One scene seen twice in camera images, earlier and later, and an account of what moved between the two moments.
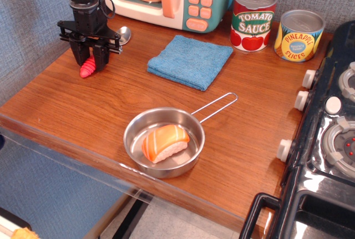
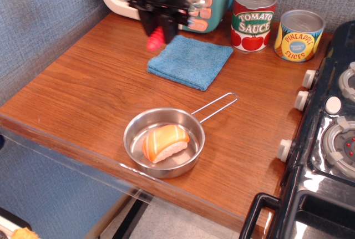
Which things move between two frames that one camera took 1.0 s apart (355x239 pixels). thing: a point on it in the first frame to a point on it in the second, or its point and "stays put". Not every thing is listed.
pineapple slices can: [298, 34] stays put
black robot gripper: [89, 25] to [159, 3]
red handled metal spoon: [89, 65] to [198, 0]
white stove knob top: [308, 79] stays put
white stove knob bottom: [284, 148] stays put
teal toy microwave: [198, 2] stays put
